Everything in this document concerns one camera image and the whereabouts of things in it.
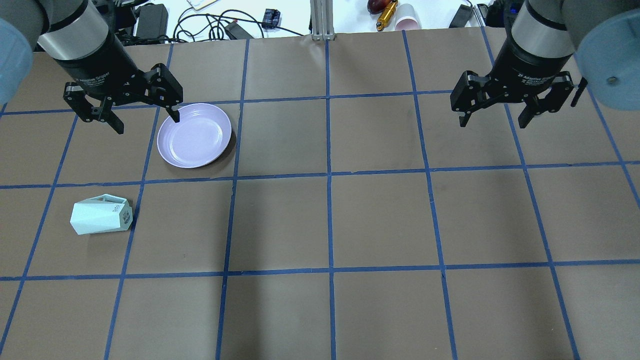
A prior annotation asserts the mint faceted cup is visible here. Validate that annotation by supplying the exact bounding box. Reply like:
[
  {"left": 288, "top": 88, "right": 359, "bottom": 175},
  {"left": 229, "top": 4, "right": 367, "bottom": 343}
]
[{"left": 70, "top": 194, "right": 134, "bottom": 235}]

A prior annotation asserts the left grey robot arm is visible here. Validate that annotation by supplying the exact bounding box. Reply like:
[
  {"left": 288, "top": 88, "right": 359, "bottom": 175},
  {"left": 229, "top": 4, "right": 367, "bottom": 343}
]
[{"left": 0, "top": 0, "right": 184, "bottom": 134}]

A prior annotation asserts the pink paper cup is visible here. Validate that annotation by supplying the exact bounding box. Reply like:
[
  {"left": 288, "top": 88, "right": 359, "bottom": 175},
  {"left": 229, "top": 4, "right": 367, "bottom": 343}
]
[{"left": 393, "top": 3, "right": 422, "bottom": 31}]

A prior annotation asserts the black power adapter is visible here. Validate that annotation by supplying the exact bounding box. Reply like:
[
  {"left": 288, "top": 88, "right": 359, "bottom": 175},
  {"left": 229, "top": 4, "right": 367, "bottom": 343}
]
[{"left": 135, "top": 4, "right": 169, "bottom": 39}]

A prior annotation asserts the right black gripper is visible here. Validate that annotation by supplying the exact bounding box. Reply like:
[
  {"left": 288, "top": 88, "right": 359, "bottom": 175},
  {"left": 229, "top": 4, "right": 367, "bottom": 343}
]
[{"left": 450, "top": 38, "right": 574, "bottom": 129}]

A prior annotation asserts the aluminium frame post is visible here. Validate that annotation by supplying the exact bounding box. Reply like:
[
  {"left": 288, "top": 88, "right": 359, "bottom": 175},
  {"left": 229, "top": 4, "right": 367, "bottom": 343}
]
[{"left": 310, "top": 0, "right": 336, "bottom": 41}]

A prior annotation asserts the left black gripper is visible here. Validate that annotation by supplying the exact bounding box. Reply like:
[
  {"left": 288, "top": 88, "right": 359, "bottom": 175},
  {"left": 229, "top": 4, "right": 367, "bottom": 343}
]
[{"left": 54, "top": 35, "right": 184, "bottom": 135}]

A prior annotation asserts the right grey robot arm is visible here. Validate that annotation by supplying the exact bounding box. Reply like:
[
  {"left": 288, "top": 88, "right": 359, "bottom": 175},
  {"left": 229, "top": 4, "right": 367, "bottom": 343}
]
[{"left": 450, "top": 0, "right": 640, "bottom": 129}]

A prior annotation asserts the lilac plate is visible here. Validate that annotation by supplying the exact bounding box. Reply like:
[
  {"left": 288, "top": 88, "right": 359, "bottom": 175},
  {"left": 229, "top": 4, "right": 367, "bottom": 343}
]
[{"left": 156, "top": 103, "right": 233, "bottom": 169}]

